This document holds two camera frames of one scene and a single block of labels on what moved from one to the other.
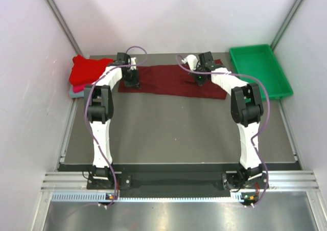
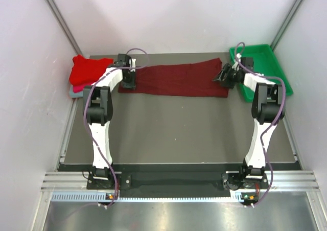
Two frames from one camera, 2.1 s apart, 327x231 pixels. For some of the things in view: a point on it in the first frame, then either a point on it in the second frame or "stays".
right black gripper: [199, 82] to [227, 69]
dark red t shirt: [171, 81] stays
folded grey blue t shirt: [73, 95] stays
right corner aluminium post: [280, 35] stays
